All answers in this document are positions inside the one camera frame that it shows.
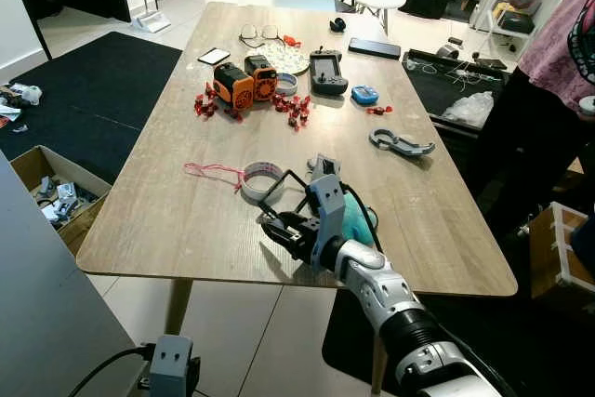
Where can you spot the orange black gadget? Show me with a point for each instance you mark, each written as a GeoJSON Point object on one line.
{"type": "Point", "coordinates": [262, 79]}
{"type": "Point", "coordinates": [232, 87]}

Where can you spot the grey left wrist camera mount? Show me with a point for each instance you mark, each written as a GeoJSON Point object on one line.
{"type": "Point", "coordinates": [170, 364]}

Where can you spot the white patterned plate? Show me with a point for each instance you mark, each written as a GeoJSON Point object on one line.
{"type": "Point", "coordinates": [290, 59]}

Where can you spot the clear plastic bag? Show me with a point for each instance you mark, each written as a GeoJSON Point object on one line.
{"type": "Point", "coordinates": [469, 109]}

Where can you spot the white tape roll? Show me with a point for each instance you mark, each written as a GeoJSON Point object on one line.
{"type": "Point", "coordinates": [253, 183]}

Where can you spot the black card holder frame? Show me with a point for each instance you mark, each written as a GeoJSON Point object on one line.
{"type": "Point", "coordinates": [274, 187]}

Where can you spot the black floor mat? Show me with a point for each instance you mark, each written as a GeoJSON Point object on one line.
{"type": "Point", "coordinates": [84, 99]}
{"type": "Point", "coordinates": [558, 350]}

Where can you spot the eyeglasses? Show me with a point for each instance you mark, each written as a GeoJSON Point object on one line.
{"type": "Point", "coordinates": [253, 43]}

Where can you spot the black smartphone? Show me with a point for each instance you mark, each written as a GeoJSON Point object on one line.
{"type": "Point", "coordinates": [375, 47]}

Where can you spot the person in pink shirt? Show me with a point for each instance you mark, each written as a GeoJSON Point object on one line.
{"type": "Point", "coordinates": [558, 44]}

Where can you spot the small grey gadget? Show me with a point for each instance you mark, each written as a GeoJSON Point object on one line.
{"type": "Point", "coordinates": [325, 166]}

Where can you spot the open cardboard box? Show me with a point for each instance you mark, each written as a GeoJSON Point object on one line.
{"type": "Point", "coordinates": [33, 169]}

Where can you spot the teal plush octopus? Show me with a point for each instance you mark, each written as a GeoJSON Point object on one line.
{"type": "Point", "coordinates": [358, 220]}

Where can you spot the black handheld remote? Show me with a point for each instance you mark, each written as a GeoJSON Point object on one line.
{"type": "Point", "coordinates": [328, 72]}

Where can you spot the grey carabiner tool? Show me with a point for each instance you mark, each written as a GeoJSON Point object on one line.
{"type": "Point", "coordinates": [402, 144]}

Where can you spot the small red tool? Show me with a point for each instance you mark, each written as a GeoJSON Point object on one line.
{"type": "Point", "coordinates": [292, 40]}

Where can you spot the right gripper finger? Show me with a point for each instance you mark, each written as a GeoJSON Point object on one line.
{"type": "Point", "coordinates": [282, 244]}
{"type": "Point", "coordinates": [275, 227]}

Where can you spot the wooden table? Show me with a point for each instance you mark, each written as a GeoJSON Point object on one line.
{"type": "Point", "coordinates": [167, 230]}

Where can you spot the white smartphone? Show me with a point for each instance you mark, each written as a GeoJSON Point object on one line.
{"type": "Point", "coordinates": [214, 56]}

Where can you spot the single red clip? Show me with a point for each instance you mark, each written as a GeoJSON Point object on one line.
{"type": "Point", "coordinates": [379, 109]}

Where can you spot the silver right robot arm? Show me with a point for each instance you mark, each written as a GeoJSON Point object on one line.
{"type": "Point", "coordinates": [390, 304]}

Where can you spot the black open case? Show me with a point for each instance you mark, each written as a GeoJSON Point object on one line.
{"type": "Point", "coordinates": [428, 86]}

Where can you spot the red clips pile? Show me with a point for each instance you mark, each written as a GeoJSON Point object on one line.
{"type": "Point", "coordinates": [206, 107]}
{"type": "Point", "coordinates": [293, 111]}

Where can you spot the taped cardboard box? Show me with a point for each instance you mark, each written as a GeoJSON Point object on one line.
{"type": "Point", "coordinates": [553, 258]}

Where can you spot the small grey tape roll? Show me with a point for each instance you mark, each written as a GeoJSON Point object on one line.
{"type": "Point", "coordinates": [287, 90]}

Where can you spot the small blue gadget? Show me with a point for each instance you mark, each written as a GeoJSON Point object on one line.
{"type": "Point", "coordinates": [364, 95]}

